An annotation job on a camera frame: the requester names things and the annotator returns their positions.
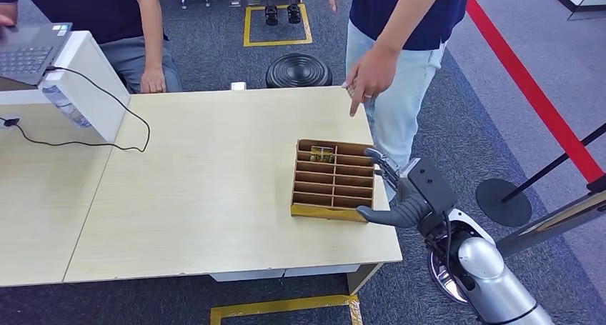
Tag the seated person's right hand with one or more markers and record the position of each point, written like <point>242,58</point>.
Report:
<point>5,21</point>

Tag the standing person's left hand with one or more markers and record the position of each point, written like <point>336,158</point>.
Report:
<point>374,74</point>

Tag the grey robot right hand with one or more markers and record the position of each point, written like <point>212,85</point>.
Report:
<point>407,209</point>

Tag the seated person's left hand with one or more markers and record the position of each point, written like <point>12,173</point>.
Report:
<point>154,80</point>

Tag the brown cardboard slotted card holder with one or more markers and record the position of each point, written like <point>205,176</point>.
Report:
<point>331,190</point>

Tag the seated person's right forearm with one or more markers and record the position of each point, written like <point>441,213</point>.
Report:
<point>8,9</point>

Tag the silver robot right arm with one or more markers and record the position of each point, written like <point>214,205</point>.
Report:
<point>487,275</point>

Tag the standing person's left forearm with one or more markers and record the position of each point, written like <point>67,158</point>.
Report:
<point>412,15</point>

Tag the seated person's left forearm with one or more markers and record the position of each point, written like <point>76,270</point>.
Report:
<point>149,29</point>

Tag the standing person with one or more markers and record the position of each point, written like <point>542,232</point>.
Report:
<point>402,10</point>

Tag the seated person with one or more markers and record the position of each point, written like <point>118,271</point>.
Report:
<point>85,15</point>

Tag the grey laptop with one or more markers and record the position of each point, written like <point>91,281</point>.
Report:
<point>33,53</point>

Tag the black machine foot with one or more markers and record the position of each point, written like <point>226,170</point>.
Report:
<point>271,15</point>
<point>294,13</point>

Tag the white laptop stand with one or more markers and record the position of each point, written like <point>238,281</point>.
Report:
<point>94,86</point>

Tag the black round stool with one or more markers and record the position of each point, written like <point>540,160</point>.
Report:
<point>298,71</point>

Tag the yellow floor tape square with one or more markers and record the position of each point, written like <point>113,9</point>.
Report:
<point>284,306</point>
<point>277,42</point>

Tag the small white block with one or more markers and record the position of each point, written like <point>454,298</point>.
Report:
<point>238,86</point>

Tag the clear plastic water bottle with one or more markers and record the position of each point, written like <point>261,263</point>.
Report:
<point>66,107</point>

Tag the black barrier stanchion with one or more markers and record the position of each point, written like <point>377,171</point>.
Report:
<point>502,204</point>

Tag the white table underframe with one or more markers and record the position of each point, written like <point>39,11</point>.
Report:
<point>322,271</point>

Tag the chrome barrier stanchion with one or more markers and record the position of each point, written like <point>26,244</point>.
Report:
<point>544,226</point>

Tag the red barrier belt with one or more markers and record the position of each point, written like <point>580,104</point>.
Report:
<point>525,77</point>

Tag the wrist camera box with bracket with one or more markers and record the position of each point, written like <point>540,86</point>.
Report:
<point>431,185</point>

